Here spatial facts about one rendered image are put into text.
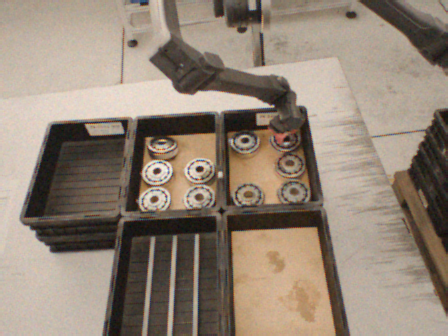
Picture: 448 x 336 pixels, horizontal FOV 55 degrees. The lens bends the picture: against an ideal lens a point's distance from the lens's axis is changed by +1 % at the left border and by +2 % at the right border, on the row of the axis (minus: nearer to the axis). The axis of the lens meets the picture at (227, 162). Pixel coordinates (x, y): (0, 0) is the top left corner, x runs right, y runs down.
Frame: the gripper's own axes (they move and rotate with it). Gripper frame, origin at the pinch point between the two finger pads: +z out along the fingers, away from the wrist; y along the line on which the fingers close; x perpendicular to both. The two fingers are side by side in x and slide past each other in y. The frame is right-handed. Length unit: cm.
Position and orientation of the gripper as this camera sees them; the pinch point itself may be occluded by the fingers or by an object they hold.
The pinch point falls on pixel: (286, 136)
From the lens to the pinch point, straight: 148.0
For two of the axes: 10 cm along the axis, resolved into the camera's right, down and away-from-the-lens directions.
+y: 7.5, -5.7, 3.3
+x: -6.5, -5.7, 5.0
